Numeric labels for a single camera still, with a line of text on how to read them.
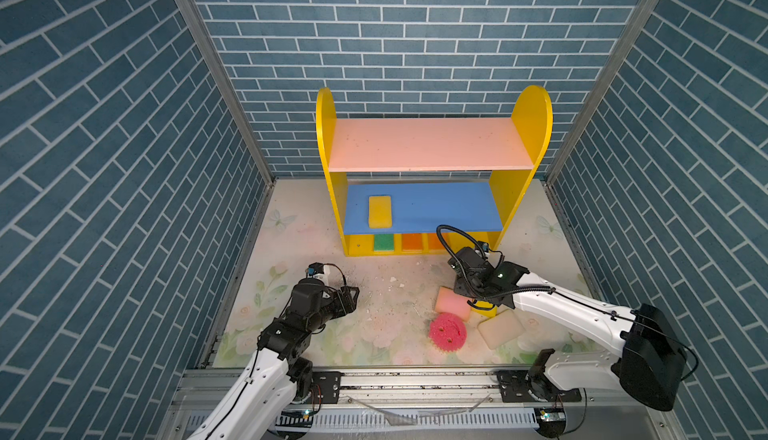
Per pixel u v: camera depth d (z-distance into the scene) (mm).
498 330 831
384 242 983
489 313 853
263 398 505
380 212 902
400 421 703
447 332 799
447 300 862
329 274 754
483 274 620
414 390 750
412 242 992
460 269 630
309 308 611
